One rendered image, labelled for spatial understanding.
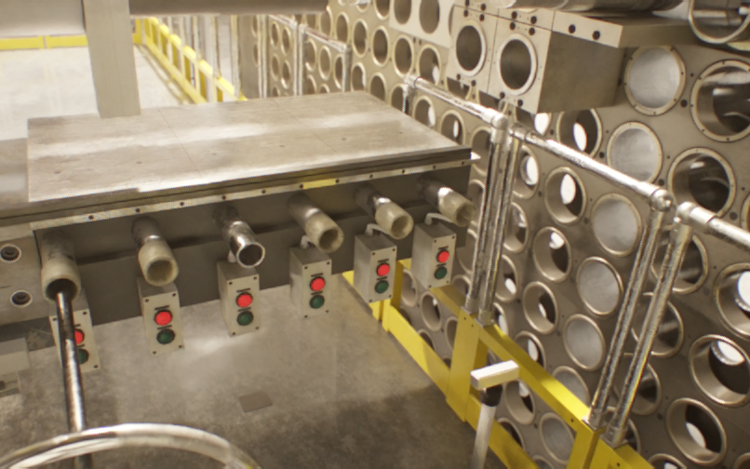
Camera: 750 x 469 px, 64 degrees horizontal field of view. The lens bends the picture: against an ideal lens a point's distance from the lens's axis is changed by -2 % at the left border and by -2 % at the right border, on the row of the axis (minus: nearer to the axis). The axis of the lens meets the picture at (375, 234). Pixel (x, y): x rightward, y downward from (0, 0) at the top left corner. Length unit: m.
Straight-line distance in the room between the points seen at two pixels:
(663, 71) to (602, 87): 0.27
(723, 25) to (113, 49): 1.70
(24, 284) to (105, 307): 0.16
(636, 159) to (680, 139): 0.34
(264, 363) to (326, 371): 0.23
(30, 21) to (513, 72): 1.66
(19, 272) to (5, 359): 0.17
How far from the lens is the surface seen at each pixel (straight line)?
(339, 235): 1.30
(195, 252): 1.39
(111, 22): 1.32
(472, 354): 1.96
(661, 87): 2.56
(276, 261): 1.46
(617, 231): 2.69
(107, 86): 1.34
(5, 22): 1.35
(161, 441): 0.63
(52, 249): 1.28
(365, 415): 2.11
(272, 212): 1.43
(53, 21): 1.35
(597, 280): 2.81
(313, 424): 2.08
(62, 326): 1.09
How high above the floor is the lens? 1.47
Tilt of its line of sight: 28 degrees down
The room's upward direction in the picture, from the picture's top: 4 degrees clockwise
